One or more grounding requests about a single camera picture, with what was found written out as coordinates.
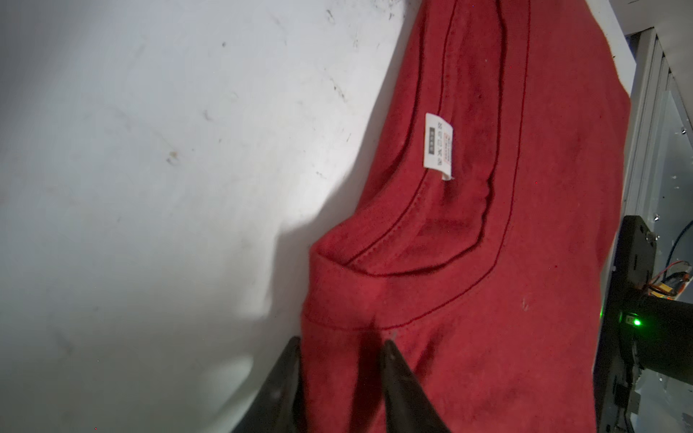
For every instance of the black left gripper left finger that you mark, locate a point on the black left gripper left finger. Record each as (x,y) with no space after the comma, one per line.
(274,410)

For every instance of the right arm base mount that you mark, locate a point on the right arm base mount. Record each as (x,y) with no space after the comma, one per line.
(615,369)

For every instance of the dark red t-shirt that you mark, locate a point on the dark red t-shirt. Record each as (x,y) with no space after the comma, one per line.
(485,222)

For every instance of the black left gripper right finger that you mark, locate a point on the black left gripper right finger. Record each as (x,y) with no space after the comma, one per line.
(407,408)

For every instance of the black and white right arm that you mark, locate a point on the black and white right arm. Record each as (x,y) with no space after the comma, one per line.
(656,334)

